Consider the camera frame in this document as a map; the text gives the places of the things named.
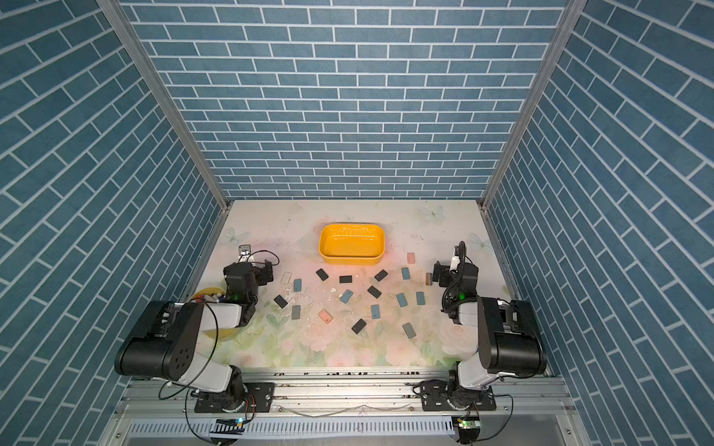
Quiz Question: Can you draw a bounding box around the clear plastic eraser wrapper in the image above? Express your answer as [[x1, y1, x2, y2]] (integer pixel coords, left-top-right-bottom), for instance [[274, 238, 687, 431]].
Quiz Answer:
[[280, 271, 292, 285]]

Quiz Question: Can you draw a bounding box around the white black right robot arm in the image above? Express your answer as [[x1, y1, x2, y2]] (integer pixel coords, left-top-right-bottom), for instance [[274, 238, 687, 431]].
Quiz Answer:
[[431, 259, 547, 391]]

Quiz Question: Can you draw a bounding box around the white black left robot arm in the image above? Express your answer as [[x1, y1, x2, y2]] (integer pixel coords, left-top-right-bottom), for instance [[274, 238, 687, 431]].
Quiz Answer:
[[115, 258, 273, 401]]

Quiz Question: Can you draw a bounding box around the pink eraser bottom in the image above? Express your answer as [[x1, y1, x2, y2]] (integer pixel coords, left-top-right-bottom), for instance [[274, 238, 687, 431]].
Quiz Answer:
[[318, 310, 334, 324]]

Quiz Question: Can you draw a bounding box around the light blue eraser centre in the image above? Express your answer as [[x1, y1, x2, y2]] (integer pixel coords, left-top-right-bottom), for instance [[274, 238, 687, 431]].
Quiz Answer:
[[340, 290, 353, 304]]

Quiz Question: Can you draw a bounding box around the yellow plastic storage box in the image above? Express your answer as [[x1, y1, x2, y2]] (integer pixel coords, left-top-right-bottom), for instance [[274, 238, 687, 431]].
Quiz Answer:
[[319, 223, 386, 266]]

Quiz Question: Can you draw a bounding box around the yellow cup of pens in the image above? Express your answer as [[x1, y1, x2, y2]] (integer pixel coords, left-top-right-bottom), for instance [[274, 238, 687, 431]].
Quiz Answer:
[[189, 287, 243, 340]]

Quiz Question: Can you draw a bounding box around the left electronics board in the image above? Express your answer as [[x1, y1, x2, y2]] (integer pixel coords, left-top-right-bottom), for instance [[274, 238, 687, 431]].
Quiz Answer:
[[209, 417, 245, 444]]

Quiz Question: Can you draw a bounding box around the electronics board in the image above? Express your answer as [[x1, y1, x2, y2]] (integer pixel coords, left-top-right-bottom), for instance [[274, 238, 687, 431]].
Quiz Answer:
[[209, 417, 245, 444], [452, 416, 482, 445]]

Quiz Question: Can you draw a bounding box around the right electronics board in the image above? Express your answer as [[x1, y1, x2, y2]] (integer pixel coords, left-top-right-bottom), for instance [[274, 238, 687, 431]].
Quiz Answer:
[[452, 416, 482, 445]]

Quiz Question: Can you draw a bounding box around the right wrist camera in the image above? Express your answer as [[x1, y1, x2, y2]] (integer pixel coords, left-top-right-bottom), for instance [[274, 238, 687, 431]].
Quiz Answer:
[[450, 241, 467, 271]]

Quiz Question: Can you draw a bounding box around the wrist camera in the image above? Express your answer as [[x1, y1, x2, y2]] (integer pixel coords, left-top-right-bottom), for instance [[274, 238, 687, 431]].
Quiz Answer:
[[238, 245, 252, 262], [450, 241, 467, 271]]

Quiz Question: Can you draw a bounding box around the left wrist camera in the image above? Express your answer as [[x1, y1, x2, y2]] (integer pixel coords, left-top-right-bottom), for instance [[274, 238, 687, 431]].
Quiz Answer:
[[238, 245, 252, 262]]

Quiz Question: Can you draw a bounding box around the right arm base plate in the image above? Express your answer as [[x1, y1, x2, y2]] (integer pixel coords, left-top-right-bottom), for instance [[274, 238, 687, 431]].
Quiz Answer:
[[412, 379, 496, 412]]

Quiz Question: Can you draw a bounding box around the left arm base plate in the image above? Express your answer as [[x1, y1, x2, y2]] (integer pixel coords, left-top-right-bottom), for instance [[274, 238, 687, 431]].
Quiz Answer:
[[194, 382, 275, 414]]

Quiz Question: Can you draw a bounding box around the aluminium mounting rail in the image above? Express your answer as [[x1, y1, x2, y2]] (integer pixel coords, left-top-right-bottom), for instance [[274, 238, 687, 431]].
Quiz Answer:
[[113, 365, 576, 419]]

